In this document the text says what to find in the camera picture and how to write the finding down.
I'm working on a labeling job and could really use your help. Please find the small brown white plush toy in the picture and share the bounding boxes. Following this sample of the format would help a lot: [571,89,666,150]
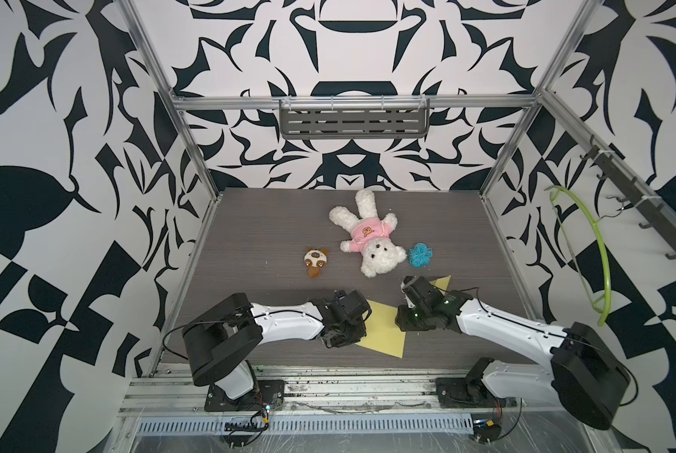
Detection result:
[303,248,328,279]

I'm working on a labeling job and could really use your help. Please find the white plush bunny pink shirt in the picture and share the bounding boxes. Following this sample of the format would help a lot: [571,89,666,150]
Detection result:
[328,189,408,279]

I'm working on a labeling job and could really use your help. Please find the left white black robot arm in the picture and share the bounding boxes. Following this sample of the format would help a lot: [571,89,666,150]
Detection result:
[181,291,372,400]

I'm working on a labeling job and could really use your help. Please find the teal yarn bundle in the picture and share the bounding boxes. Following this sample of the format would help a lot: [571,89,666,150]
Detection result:
[409,243,433,268]

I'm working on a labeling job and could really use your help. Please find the yellow square paper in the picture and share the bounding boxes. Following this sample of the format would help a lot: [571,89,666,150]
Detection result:
[430,276,451,292]

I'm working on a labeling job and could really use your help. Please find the white slotted cable duct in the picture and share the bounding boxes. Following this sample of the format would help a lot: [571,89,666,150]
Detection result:
[137,413,473,436]

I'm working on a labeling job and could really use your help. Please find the green clothes hanger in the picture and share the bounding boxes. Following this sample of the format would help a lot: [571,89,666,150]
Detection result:
[547,185,613,328]

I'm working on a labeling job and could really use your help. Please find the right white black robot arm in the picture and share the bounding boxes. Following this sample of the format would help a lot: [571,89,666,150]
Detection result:
[396,276,634,430]

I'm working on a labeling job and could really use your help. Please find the grey wall hook rail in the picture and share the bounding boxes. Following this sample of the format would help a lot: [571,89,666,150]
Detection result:
[582,134,676,260]

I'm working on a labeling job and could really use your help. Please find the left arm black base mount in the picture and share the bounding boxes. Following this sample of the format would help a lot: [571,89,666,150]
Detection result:
[204,361,285,413]

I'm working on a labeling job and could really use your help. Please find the grey perforated metal shelf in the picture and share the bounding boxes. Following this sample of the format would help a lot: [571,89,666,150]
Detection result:
[279,97,430,140]

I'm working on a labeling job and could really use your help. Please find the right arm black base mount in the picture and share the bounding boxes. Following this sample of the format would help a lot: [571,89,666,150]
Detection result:
[435,358,517,409]

